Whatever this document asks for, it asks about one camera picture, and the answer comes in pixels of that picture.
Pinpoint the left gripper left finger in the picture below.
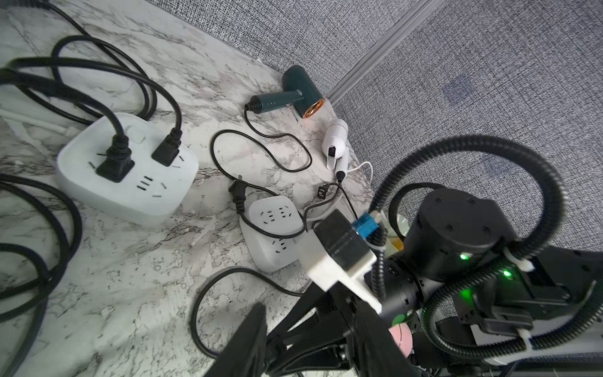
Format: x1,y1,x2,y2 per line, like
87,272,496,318
205,303,267,377

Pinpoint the pink dryer front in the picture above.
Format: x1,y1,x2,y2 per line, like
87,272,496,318
389,323,413,358

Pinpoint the black dryer power cord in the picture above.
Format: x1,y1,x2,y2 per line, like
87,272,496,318
0,35,159,184

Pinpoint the white folded hair dryer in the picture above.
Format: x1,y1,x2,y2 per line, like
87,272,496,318
322,119,350,183

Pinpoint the black cord with plug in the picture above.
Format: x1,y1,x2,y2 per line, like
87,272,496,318
0,56,185,167

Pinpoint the white power strip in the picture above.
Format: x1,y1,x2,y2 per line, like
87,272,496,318
240,196,303,273
56,113,199,226

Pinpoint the green wavy plate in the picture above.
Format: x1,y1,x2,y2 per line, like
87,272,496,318
385,215,410,255

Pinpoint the pink dryer black cord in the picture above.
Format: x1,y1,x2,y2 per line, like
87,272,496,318
189,267,307,360

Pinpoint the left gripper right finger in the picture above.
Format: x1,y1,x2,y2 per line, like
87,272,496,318
353,300,419,376

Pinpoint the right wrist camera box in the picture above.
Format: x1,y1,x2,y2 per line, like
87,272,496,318
297,210,384,314

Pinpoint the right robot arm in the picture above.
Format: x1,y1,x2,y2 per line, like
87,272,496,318
260,135,602,376

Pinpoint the right white power strip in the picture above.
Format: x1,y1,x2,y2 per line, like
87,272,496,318
240,196,303,273

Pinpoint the white dryer black cord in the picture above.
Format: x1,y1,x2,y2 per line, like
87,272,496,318
301,176,359,227

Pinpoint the green dryer black cord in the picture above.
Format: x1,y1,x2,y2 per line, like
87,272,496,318
209,105,314,239

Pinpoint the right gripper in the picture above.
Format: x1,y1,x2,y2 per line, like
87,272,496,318
265,283,358,376

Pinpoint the green dryer copper nozzle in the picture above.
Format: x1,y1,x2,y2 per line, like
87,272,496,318
244,65,325,119

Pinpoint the left white power strip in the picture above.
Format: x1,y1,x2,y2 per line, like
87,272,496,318
56,113,199,226

